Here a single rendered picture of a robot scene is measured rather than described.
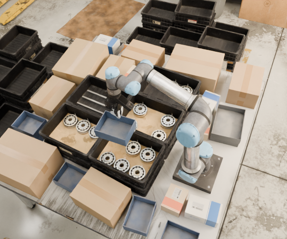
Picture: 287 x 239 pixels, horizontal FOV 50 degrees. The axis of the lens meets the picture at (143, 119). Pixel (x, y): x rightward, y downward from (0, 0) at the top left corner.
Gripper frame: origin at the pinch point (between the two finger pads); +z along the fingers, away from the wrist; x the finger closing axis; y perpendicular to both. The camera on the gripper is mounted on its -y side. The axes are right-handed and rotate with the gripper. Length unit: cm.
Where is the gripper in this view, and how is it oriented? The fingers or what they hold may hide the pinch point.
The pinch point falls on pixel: (120, 116)
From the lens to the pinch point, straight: 181.8
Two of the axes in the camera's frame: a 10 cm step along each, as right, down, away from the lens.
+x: -4.4, 6.9, -5.8
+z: 0.2, 6.5, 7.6
